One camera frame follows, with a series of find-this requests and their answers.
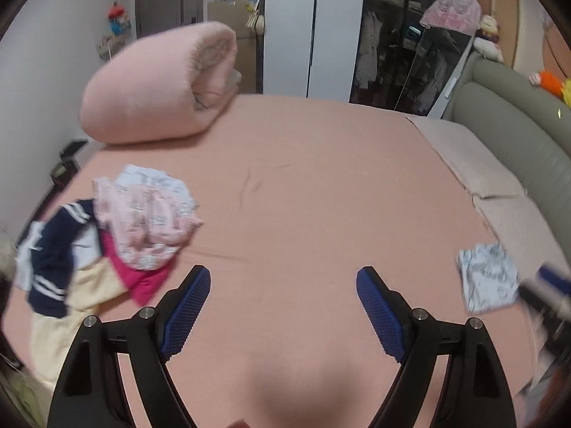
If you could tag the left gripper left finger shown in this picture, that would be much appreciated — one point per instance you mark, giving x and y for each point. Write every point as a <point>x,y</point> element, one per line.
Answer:
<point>178,311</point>

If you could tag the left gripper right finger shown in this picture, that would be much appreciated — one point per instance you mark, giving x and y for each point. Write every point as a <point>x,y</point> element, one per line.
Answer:
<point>387,311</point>

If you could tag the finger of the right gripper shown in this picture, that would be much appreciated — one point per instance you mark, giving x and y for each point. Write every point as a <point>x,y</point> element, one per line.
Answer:
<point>544,299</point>
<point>556,280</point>

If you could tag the magenta garment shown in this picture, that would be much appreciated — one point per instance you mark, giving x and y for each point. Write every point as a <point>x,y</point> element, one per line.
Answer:
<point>141,285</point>

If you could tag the cream yellow garment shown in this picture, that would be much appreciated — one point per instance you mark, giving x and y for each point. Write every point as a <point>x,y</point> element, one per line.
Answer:
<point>50,338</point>

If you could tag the pink floral garment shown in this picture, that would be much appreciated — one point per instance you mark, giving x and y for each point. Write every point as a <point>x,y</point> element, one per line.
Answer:
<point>149,215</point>

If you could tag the light pink pillow towel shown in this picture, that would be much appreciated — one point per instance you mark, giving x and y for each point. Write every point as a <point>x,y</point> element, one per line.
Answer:
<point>497,195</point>

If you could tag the pink bed sheet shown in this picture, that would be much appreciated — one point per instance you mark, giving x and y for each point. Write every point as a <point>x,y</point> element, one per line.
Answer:
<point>295,197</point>

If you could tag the grey green padded headboard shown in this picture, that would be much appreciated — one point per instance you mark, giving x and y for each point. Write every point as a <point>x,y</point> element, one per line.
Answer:
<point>526,128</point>

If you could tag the black device on floor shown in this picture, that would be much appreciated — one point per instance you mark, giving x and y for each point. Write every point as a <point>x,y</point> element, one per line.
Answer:
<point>67,167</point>

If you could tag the orange plush toy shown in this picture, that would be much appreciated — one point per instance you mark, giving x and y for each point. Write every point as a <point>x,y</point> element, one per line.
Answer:
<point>549,82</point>

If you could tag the rolled pink blanket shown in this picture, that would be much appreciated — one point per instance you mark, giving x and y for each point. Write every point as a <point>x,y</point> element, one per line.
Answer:
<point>169,85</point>

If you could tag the black glass cabinet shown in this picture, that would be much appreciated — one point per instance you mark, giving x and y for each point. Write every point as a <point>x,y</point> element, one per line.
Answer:
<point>404,63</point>

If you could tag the plush doll on headboard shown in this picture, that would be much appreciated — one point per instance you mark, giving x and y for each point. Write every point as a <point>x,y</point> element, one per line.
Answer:
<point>486,41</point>

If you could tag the pink printed bag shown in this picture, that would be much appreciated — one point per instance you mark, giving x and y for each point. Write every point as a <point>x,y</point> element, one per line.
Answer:
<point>462,16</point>

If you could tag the white wardrobe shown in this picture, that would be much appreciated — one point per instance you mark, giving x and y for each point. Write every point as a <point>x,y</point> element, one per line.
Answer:
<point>310,48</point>

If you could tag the red blue wall toy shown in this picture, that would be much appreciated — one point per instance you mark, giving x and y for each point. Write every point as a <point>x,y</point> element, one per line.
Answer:
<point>118,20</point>

